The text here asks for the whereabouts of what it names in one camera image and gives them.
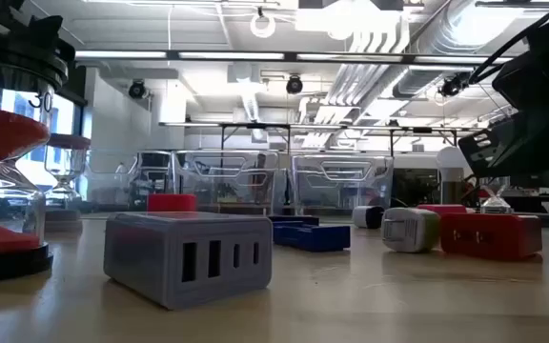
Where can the black ceiling spotlight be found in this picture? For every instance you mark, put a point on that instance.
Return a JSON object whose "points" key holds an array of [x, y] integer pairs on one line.
{"points": [[453, 85], [137, 89], [294, 85]]}

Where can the person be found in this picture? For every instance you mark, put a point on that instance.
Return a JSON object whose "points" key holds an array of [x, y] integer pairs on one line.
{"points": [[258, 174]]}

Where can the black metal workstation frame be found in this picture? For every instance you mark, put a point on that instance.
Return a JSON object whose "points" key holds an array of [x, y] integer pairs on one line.
{"points": [[255, 126]]}

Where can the silver ventilation duct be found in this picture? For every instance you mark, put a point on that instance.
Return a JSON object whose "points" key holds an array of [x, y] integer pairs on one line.
{"points": [[451, 28]]}

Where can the white charger with dark end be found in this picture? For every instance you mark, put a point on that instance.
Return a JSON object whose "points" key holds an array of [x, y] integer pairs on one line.
{"points": [[362, 216]]}

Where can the grey lavender multiport charger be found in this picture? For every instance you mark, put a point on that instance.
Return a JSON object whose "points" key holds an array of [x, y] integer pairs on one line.
{"points": [[189, 257]]}

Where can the green and white charger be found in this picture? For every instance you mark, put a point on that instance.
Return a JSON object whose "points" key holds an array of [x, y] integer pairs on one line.
{"points": [[410, 229]]}

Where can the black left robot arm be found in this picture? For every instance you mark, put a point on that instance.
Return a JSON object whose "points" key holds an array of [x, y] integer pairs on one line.
{"points": [[41, 28]]}

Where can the pink charger with white end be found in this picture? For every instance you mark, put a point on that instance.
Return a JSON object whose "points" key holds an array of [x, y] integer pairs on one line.
{"points": [[443, 209]]}

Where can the red wall charger with prongs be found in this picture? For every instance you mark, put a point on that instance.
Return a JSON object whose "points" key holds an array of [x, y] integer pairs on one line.
{"points": [[491, 236]]}

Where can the black overhead light bar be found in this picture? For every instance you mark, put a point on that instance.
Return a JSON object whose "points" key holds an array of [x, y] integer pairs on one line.
{"points": [[291, 56]]}

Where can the white bulb lamp wooden base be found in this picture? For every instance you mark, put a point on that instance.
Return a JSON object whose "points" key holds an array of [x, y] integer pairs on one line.
{"points": [[451, 162]]}

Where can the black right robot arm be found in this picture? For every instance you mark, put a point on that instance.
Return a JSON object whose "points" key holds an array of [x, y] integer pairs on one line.
{"points": [[541, 76]]}

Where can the black capped red sand hourglass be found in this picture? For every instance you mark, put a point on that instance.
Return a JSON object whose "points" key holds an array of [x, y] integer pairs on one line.
{"points": [[7, 135]]}

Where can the black capped yellow sand hourglass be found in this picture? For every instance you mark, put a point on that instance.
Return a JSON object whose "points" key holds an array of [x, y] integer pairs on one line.
{"points": [[495, 205]]}

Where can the clear plastic bin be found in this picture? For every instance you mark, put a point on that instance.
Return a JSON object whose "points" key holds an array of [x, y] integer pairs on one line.
{"points": [[308, 200], [189, 190], [107, 190]]}

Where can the black computer monitor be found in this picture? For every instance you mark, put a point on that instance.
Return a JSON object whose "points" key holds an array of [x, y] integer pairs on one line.
{"points": [[532, 180]]}

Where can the small red charger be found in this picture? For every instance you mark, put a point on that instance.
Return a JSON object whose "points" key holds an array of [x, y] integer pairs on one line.
{"points": [[172, 202]]}

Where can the blue rectangular case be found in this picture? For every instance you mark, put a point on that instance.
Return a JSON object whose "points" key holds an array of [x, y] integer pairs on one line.
{"points": [[317, 238]]}

